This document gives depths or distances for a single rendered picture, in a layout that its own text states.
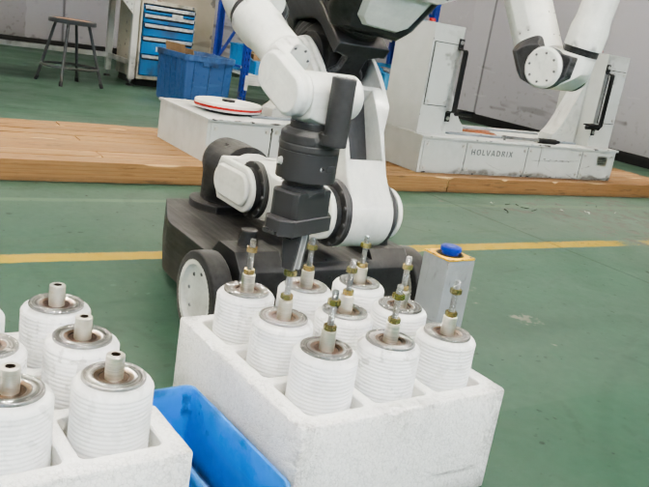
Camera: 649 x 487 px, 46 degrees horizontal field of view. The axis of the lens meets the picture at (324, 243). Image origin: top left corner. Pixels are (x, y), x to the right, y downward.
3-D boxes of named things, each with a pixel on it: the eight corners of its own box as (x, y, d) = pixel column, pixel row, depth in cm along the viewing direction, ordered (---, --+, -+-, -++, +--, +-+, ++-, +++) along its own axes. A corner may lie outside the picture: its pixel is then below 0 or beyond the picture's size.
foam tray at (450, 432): (169, 411, 136) (180, 316, 131) (346, 382, 158) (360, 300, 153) (283, 546, 105) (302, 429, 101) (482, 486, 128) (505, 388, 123)
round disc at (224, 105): (183, 102, 349) (183, 91, 347) (242, 108, 365) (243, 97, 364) (210, 114, 325) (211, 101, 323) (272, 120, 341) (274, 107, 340)
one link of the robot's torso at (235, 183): (210, 199, 201) (215, 149, 197) (276, 200, 212) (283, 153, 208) (244, 221, 184) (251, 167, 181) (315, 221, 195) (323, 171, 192)
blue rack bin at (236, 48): (225, 67, 645) (228, 41, 640) (265, 71, 667) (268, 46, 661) (253, 74, 606) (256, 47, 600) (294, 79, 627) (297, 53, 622)
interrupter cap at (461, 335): (479, 344, 121) (480, 340, 121) (437, 345, 118) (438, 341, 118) (454, 326, 128) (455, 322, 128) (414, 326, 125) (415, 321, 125)
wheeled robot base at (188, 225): (121, 247, 212) (131, 127, 203) (284, 244, 240) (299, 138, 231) (216, 342, 161) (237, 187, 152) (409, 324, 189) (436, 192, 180)
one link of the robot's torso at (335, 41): (268, 10, 180) (299, -52, 168) (314, 17, 187) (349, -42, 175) (303, 100, 168) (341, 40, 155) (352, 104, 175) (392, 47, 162)
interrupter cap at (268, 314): (309, 331, 115) (310, 327, 115) (259, 326, 114) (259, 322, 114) (305, 313, 123) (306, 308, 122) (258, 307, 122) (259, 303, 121)
